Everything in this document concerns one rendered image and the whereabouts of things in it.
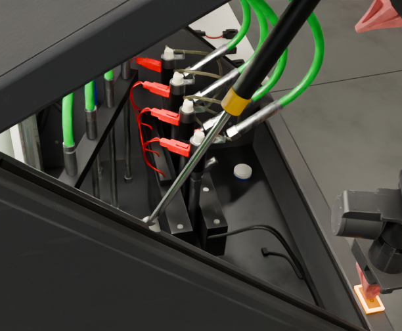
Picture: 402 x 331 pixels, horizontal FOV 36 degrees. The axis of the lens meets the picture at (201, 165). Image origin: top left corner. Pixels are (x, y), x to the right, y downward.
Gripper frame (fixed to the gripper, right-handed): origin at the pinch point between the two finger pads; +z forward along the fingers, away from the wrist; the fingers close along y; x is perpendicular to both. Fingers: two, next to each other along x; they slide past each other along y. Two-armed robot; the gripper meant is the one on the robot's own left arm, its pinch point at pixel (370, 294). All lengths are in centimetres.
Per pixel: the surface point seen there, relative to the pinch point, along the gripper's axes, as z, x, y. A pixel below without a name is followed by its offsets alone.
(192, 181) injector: -7.4, -24.7, -21.7
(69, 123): -22, -44, -22
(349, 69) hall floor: 95, 108, -189
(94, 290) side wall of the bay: -29, -45, 12
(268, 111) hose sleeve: -21.1, -13.8, -21.7
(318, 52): -31.4, -7.9, -21.9
